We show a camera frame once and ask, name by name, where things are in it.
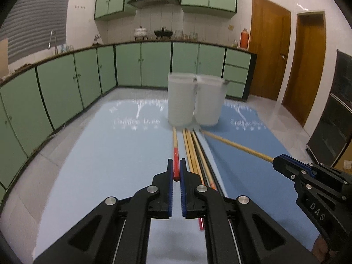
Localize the metal sink faucet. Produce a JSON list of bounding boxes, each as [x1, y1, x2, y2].
[[49, 30, 59, 55]]

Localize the row of glass jars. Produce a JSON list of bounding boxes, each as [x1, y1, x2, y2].
[[174, 30, 199, 40]]

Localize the brown cardboard sheet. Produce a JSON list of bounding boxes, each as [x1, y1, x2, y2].
[[0, 38, 9, 77]]

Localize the person's right hand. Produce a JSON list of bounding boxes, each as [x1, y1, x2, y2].
[[312, 235, 332, 257]]

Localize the orange thermos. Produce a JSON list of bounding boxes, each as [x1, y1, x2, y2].
[[240, 28, 249, 50]]

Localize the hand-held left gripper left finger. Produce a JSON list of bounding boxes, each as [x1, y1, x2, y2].
[[32, 158, 174, 264]]

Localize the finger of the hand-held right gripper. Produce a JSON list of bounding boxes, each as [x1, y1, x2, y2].
[[273, 155, 352, 201]]

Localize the black glass-door cabinet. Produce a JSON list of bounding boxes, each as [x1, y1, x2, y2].
[[306, 49, 352, 168]]

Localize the dark blue printed placemat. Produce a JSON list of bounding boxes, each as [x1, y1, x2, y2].
[[199, 99, 321, 253]]

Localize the brown wooden door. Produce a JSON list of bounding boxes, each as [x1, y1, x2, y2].
[[249, 0, 291, 101], [282, 10, 327, 128]]

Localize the white plastic utensil holder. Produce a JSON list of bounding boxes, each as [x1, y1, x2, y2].
[[195, 74, 227, 126], [167, 72, 198, 125]]

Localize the black chopstick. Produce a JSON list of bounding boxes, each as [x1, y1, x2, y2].
[[192, 129, 209, 176], [196, 133, 224, 196]]

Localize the green base kitchen cabinets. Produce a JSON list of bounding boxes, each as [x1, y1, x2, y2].
[[0, 41, 257, 207]]

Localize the black range hood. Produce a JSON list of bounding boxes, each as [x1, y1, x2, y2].
[[127, 0, 181, 9]]

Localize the red-handled bamboo chopstick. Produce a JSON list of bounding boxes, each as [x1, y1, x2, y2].
[[172, 126, 180, 182], [182, 128, 206, 231]]

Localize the black wok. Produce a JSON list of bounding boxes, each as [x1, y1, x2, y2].
[[154, 27, 174, 39]]

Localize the brown cardboard box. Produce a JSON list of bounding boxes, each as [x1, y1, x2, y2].
[[334, 152, 352, 175]]

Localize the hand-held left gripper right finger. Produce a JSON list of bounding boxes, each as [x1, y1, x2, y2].
[[180, 158, 322, 264]]

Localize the grey window blind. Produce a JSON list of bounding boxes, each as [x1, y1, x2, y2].
[[0, 0, 74, 64]]

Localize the light blue placemat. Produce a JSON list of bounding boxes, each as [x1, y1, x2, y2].
[[31, 97, 229, 264]]

